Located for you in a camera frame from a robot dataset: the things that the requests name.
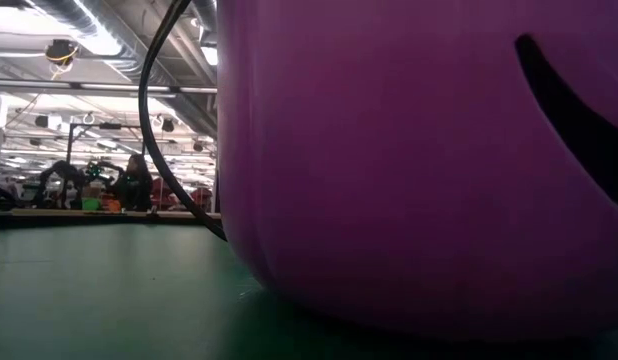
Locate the round ceiling device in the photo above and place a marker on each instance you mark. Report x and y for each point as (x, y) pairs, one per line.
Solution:
(60, 51)

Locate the green plastic bucket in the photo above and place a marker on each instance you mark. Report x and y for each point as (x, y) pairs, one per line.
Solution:
(91, 204)

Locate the silver ceiling pipe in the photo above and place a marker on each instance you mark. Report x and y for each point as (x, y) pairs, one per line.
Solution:
(114, 89)

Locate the person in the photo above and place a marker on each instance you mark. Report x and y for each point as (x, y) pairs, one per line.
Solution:
(135, 182)

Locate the black aluminium table frame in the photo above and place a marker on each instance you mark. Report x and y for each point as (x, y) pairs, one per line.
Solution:
(64, 223)

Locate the small orange object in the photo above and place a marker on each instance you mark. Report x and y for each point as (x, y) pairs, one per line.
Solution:
(113, 205)

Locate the black background robot arm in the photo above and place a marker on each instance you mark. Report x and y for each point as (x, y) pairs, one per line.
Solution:
(59, 177)

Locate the black background frame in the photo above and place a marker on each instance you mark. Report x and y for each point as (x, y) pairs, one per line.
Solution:
(107, 126)

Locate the purple plastic bucket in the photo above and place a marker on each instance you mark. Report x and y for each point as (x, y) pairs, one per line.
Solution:
(414, 175)

